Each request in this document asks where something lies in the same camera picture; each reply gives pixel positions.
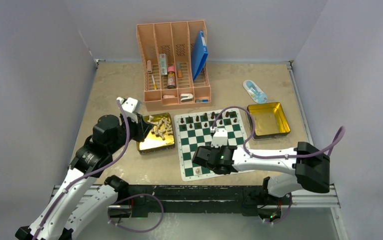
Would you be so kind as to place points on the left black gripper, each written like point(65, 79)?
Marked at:
point(142, 128)

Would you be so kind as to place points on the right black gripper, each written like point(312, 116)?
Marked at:
point(210, 148)

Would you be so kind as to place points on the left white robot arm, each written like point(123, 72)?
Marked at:
point(63, 218)

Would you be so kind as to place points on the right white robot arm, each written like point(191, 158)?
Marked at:
point(303, 167)

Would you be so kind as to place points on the pile of light chess pieces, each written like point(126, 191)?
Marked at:
point(162, 126)

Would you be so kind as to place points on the left gold tin tray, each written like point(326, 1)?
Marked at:
point(155, 144)

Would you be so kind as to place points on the gold tin tray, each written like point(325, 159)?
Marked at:
point(155, 144)
point(270, 120)

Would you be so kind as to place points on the white stapler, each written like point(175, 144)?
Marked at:
point(186, 97)

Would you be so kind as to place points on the right gold tin tray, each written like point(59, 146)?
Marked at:
point(270, 120)

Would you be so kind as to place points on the brown bottle pink cap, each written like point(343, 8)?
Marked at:
point(171, 77)

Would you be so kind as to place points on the blue white packaged item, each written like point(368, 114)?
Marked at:
point(257, 95)

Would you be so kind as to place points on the white green box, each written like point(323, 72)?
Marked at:
point(163, 65)

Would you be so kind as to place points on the pink desk organizer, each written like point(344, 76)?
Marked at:
point(176, 40)

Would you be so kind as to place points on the blue folder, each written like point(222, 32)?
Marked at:
point(199, 55)

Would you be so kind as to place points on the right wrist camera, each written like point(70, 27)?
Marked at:
point(219, 137)

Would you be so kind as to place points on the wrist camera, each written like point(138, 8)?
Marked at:
point(219, 137)
point(130, 108)

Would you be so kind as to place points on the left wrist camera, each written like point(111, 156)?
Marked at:
point(130, 108)

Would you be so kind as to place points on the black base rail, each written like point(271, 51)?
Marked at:
point(247, 200)

